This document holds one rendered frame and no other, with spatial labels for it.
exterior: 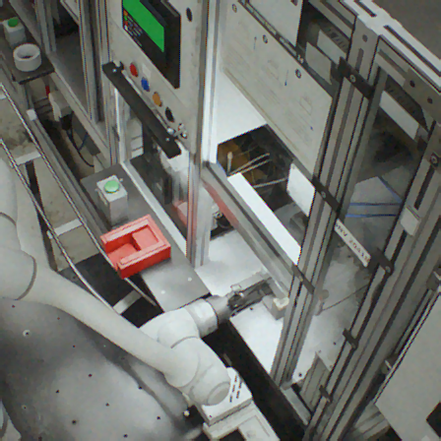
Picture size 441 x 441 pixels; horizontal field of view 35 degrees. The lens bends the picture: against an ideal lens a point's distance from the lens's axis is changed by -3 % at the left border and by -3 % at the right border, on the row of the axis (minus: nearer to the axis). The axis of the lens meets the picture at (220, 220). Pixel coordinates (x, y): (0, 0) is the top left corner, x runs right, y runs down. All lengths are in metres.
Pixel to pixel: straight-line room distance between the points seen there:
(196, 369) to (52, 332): 0.69
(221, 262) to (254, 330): 0.23
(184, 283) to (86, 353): 0.38
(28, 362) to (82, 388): 0.18
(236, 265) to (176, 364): 0.51
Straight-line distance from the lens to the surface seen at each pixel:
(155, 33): 1.55
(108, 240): 2.02
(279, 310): 1.92
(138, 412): 2.08
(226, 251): 2.07
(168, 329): 1.76
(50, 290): 1.52
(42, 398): 2.13
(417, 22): 1.06
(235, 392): 1.84
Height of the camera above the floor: 2.61
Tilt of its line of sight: 53 degrees down
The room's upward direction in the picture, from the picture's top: 5 degrees clockwise
